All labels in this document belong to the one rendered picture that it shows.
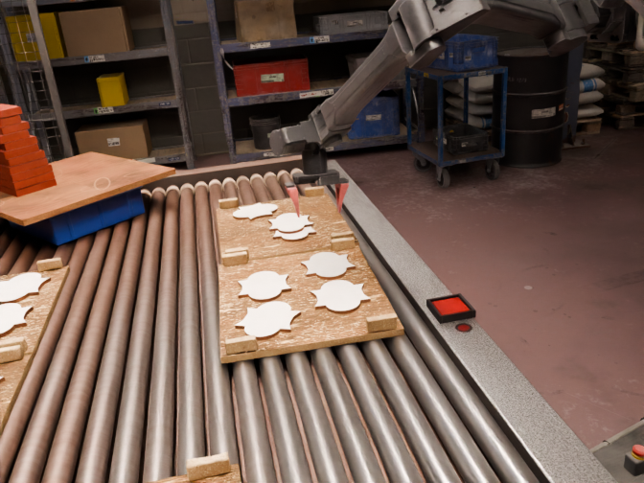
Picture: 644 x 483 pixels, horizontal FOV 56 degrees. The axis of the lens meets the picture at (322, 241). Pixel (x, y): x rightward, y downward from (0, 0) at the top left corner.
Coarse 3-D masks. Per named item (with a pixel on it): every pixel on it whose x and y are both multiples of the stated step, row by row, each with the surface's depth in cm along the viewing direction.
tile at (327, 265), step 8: (312, 256) 148; (320, 256) 147; (328, 256) 147; (336, 256) 147; (344, 256) 146; (304, 264) 144; (312, 264) 143; (320, 264) 143; (328, 264) 143; (336, 264) 142; (344, 264) 142; (352, 264) 142; (312, 272) 140; (320, 272) 139; (328, 272) 139; (336, 272) 139; (344, 272) 139
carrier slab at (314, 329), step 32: (288, 256) 151; (352, 256) 148; (224, 288) 138; (320, 288) 134; (224, 320) 125; (320, 320) 122; (352, 320) 121; (224, 352) 114; (256, 352) 113; (288, 352) 114
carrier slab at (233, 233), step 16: (288, 208) 182; (304, 208) 181; (320, 208) 180; (336, 208) 179; (224, 224) 174; (240, 224) 173; (256, 224) 172; (320, 224) 168; (336, 224) 168; (224, 240) 164; (240, 240) 163; (256, 240) 162; (272, 240) 161; (304, 240) 160; (320, 240) 159; (256, 256) 152; (272, 256) 152
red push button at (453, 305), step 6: (444, 300) 126; (450, 300) 126; (456, 300) 126; (438, 306) 124; (444, 306) 124; (450, 306) 124; (456, 306) 124; (462, 306) 124; (444, 312) 122; (450, 312) 122
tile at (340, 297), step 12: (324, 288) 132; (336, 288) 131; (348, 288) 131; (360, 288) 130; (324, 300) 127; (336, 300) 127; (348, 300) 126; (360, 300) 126; (336, 312) 123; (348, 312) 123
